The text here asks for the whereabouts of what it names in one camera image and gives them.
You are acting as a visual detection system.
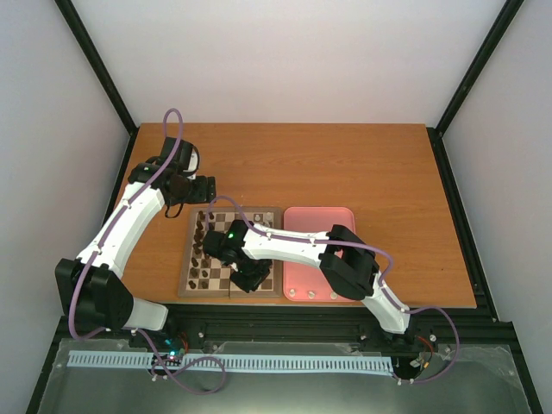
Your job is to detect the black aluminium frame rail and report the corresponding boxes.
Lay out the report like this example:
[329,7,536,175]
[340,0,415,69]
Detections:
[55,304,514,359]

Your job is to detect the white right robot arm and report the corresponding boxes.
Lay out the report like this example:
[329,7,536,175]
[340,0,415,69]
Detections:
[212,220,410,335]

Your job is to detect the light blue cable duct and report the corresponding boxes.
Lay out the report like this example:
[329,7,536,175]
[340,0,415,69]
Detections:
[66,350,393,376]

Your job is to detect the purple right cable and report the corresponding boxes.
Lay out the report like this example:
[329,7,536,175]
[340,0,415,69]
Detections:
[204,195,461,386]

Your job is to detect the wooden chess board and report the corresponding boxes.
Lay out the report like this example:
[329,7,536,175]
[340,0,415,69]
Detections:
[178,207,283,298]

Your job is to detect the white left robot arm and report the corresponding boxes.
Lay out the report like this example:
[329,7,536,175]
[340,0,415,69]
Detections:
[54,163,216,348]

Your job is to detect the pink silicone tray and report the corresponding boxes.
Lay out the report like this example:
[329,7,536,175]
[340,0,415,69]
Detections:
[283,207,355,304]

